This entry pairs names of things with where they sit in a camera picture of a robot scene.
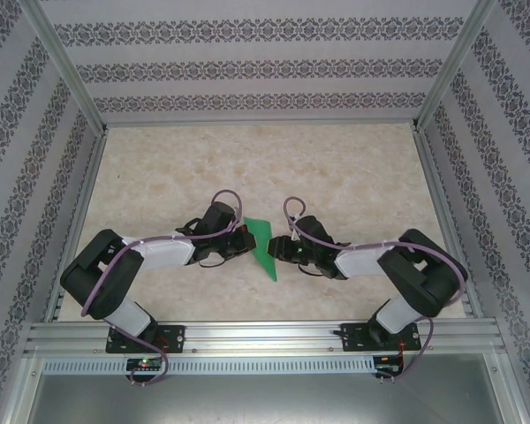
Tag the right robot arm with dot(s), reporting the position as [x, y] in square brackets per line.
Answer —
[424, 278]

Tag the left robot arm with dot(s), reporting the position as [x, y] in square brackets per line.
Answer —
[97, 282]

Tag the grey metal sheet panel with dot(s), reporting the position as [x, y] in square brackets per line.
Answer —
[265, 397]

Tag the small circuit board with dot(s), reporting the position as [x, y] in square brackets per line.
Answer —
[143, 364]
[384, 358]

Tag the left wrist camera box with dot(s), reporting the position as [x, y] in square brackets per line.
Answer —
[236, 212]

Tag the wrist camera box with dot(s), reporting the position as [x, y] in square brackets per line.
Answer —
[236, 212]
[293, 232]

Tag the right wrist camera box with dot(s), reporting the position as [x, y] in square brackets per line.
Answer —
[293, 232]

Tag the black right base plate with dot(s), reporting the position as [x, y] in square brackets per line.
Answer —
[351, 338]

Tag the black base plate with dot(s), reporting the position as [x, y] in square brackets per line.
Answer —
[176, 338]
[351, 338]

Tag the aluminium mounting rail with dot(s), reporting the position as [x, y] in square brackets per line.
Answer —
[256, 335]

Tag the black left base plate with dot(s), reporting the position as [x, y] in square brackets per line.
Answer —
[176, 338]

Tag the aluminium side rail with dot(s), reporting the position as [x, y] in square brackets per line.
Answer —
[86, 194]
[440, 194]

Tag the aluminium frame post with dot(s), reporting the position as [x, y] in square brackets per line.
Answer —
[70, 66]
[450, 66]

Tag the aluminium frame leg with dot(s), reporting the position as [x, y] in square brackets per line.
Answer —
[505, 388]
[24, 388]

